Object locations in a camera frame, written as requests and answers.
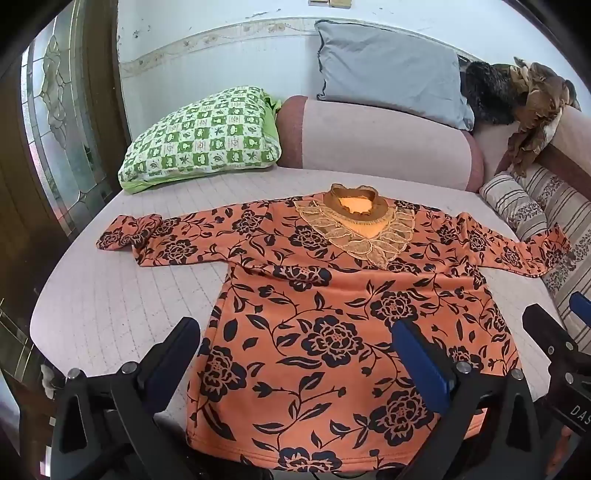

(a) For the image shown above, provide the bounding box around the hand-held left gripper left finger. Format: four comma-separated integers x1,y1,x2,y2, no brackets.
51,316,201,480

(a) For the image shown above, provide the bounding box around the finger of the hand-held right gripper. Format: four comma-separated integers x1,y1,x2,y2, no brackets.
569,292,591,326
522,304,581,366

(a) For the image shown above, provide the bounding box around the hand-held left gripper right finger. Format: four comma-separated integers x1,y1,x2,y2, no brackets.
392,318,555,480

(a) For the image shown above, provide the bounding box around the orange floral shirt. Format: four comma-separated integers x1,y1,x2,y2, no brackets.
96,183,573,474

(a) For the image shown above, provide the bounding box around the striped floral blanket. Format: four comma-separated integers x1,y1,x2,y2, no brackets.
519,164,591,340

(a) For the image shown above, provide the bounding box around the striped floral bolster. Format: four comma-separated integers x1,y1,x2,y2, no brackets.
479,172,549,241

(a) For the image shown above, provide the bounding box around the pink padded headboard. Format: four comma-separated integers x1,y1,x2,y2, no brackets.
473,104,591,204

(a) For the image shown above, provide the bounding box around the brown crumpled cloth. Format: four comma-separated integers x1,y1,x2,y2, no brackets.
507,56,581,177

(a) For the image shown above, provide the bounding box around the green checkered pillow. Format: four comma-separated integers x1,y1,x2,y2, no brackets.
117,85,283,195

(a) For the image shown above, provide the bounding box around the pink bolster cushion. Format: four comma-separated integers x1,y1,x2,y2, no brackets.
276,95,485,193

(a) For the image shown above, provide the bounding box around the dark furry cloth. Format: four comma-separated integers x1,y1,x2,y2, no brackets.
462,60,529,126

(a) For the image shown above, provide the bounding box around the wooden stained glass door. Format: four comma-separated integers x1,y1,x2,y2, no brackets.
0,0,132,324

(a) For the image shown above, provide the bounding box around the grey pillow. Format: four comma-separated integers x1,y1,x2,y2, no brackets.
315,19,475,132

